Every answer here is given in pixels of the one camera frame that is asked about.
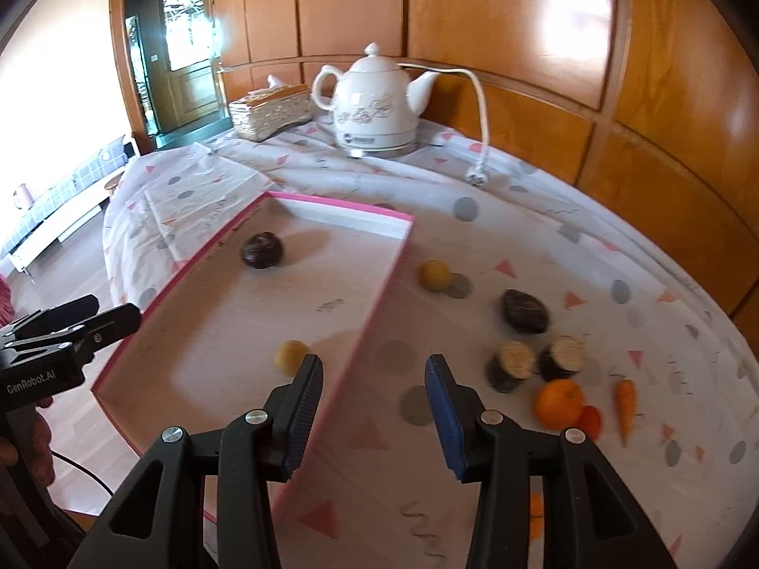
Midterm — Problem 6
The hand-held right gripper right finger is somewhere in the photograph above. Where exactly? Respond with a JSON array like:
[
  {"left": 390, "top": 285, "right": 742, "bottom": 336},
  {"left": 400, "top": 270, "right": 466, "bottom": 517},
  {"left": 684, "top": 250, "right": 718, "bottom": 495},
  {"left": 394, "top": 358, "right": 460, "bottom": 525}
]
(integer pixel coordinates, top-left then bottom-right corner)
[{"left": 424, "top": 354, "right": 680, "bottom": 569}]

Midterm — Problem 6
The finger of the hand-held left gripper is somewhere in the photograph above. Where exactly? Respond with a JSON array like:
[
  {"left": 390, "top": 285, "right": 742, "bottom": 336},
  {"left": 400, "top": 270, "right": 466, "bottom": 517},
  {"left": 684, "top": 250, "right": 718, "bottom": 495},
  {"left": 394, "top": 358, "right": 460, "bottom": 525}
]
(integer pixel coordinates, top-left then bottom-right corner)
[
  {"left": 0, "top": 294, "right": 100, "bottom": 349},
  {"left": 59, "top": 303, "right": 142, "bottom": 362}
]

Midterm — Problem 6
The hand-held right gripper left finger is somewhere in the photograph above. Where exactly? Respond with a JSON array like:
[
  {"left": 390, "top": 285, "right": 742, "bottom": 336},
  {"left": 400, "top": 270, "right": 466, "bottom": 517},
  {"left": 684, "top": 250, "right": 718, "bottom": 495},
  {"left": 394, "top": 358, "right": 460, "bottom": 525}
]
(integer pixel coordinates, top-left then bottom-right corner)
[{"left": 68, "top": 354, "right": 326, "bottom": 569}]

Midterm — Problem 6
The dark-skinned cut cylinder piece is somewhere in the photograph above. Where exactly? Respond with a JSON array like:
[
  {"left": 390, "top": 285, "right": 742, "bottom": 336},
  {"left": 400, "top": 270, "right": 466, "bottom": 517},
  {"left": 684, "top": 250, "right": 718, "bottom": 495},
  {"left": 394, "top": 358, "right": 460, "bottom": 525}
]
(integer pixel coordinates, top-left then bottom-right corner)
[
  {"left": 538, "top": 335, "right": 585, "bottom": 381},
  {"left": 487, "top": 340, "right": 537, "bottom": 393}
]

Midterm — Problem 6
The pink-rimmed shallow box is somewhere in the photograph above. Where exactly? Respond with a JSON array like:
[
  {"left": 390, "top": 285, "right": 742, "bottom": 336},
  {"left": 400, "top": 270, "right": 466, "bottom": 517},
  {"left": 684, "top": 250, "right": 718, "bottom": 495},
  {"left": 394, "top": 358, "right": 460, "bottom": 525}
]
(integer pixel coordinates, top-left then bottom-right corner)
[{"left": 90, "top": 191, "right": 415, "bottom": 525}]

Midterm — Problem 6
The small yellow round fruit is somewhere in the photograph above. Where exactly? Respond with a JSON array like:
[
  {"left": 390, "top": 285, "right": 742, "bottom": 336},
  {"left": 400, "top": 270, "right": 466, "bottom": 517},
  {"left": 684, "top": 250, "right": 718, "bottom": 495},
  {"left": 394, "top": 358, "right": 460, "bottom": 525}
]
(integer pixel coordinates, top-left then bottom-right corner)
[
  {"left": 274, "top": 340, "right": 310, "bottom": 377},
  {"left": 420, "top": 259, "right": 453, "bottom": 294}
]

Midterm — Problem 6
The small red-orange fruit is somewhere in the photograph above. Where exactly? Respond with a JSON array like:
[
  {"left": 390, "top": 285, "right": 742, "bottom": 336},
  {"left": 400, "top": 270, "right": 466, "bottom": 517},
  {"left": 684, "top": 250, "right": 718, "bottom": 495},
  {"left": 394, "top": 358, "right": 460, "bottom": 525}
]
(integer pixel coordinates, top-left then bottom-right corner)
[{"left": 574, "top": 404, "right": 603, "bottom": 441}]

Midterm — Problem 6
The small carrot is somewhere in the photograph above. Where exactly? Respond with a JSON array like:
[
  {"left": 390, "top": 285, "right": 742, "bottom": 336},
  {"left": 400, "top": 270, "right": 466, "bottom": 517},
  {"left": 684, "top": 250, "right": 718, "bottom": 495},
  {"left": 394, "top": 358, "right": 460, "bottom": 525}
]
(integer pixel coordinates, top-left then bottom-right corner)
[{"left": 612, "top": 376, "right": 637, "bottom": 448}]

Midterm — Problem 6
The person's left hand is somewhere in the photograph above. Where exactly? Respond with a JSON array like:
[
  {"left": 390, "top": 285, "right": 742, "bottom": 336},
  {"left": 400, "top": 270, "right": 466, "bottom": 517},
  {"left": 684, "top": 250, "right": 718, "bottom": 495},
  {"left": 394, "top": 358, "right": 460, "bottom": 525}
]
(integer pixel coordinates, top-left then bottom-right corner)
[{"left": 0, "top": 394, "right": 56, "bottom": 475}]

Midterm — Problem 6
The bench with checkered cover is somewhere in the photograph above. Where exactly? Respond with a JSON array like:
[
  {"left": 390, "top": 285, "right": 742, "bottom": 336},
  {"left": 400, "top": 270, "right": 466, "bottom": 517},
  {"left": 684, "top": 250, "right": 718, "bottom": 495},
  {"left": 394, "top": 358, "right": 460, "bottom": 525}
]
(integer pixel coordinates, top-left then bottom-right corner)
[{"left": 0, "top": 133, "right": 140, "bottom": 274}]

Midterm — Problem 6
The dark brown oval fruit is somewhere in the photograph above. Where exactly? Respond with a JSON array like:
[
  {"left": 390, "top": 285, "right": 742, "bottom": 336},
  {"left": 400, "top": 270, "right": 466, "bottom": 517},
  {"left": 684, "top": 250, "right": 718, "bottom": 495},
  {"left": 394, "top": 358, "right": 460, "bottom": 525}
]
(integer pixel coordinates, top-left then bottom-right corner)
[{"left": 500, "top": 288, "right": 549, "bottom": 334}]

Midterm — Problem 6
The dark brown round fruit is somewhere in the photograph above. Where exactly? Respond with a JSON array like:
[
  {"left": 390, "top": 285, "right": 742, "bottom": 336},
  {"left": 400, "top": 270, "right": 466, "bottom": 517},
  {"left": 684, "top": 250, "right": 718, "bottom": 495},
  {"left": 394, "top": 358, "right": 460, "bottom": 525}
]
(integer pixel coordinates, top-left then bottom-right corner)
[{"left": 241, "top": 232, "right": 284, "bottom": 270}]

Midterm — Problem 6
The patterned white tablecloth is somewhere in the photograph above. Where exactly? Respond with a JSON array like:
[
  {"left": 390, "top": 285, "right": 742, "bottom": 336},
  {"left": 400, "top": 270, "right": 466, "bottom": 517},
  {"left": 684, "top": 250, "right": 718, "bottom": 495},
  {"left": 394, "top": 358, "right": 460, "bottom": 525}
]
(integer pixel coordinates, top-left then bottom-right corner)
[{"left": 102, "top": 112, "right": 759, "bottom": 569}]

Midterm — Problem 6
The wooden door with glass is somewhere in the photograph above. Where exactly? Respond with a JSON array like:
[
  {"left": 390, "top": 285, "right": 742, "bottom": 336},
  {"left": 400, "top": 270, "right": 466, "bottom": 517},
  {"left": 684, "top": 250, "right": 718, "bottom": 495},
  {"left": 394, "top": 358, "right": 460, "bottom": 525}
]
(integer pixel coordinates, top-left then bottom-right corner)
[{"left": 121, "top": 0, "right": 229, "bottom": 137}]

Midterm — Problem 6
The woven tissue box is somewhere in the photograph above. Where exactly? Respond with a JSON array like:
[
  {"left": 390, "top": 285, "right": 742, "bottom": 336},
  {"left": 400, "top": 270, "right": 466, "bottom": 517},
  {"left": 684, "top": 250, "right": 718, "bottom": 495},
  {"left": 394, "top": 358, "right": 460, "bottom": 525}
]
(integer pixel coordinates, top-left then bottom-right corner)
[{"left": 229, "top": 84, "right": 315, "bottom": 143}]

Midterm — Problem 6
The silver kettle base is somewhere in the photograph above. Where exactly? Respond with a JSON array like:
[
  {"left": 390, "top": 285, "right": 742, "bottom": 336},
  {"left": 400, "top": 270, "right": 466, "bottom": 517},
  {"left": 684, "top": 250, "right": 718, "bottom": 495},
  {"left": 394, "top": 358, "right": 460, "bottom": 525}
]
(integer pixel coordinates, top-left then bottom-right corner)
[{"left": 339, "top": 136, "right": 417, "bottom": 160}]

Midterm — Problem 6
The white ceramic electric kettle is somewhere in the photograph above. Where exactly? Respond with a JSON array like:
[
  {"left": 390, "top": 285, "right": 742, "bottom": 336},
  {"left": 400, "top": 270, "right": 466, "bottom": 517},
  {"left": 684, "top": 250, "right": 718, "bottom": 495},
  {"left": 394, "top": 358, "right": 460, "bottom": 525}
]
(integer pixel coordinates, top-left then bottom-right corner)
[{"left": 312, "top": 43, "right": 441, "bottom": 149}]

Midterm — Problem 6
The thin black cable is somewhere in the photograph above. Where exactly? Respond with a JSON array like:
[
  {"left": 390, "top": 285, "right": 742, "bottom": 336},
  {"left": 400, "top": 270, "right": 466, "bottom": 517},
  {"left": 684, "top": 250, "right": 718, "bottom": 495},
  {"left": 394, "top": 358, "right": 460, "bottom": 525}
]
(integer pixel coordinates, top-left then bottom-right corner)
[{"left": 52, "top": 452, "right": 115, "bottom": 497}]

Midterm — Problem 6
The white power cord with plug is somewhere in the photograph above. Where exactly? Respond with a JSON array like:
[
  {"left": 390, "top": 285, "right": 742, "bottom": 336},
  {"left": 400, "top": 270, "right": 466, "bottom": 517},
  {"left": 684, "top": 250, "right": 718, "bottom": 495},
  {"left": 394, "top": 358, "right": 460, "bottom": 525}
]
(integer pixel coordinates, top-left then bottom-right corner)
[{"left": 396, "top": 64, "right": 494, "bottom": 187}]

